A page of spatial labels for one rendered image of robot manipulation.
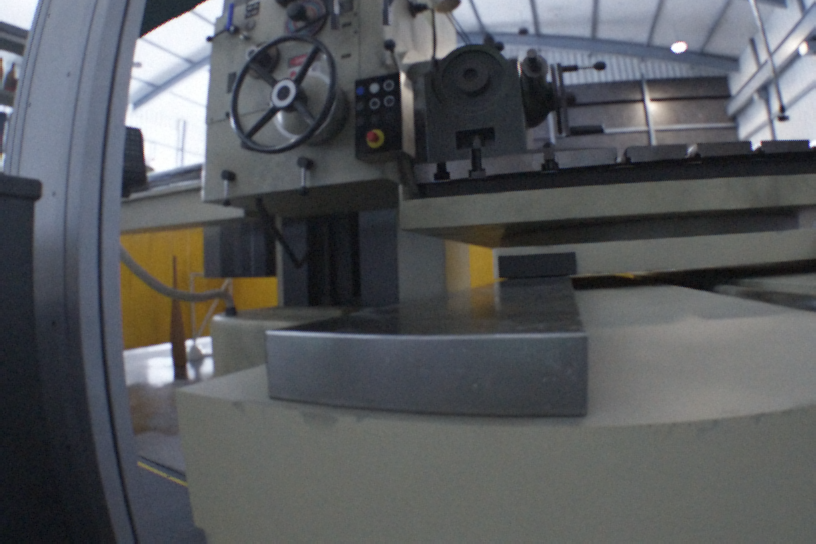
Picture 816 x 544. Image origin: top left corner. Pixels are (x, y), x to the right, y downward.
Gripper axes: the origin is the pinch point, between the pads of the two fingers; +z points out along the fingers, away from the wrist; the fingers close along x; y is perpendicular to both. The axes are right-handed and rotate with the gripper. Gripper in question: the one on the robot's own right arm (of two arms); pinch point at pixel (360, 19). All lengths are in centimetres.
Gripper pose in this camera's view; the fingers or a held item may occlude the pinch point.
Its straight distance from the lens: 114.5
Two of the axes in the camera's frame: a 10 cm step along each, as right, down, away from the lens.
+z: 0.3, 9.4, 3.5
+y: -2.9, 3.4, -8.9
